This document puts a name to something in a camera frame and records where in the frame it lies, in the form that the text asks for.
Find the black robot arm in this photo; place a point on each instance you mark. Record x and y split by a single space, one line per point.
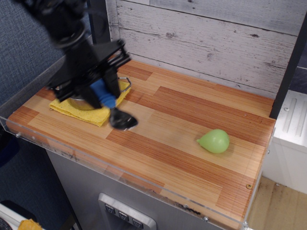
62 20

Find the yellow object bottom corner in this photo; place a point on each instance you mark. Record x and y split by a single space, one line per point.
29 224

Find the green toy pear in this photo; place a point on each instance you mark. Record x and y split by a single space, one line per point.
215 141

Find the blue handled metal spoon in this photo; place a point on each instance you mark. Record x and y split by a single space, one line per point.
118 119

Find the stainless steel pot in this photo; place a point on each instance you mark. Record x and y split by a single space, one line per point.
80 105

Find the black vertical post right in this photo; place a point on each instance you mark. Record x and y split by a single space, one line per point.
290 70

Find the silver control panel with buttons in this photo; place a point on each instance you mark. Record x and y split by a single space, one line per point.
119 216

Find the yellow folded cloth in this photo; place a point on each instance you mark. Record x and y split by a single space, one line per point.
97 117

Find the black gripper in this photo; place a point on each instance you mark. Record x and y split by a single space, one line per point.
85 64

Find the clear acrylic table guard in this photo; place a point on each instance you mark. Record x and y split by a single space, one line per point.
161 158

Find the white aluminium ledge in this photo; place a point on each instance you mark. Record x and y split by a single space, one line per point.
286 161

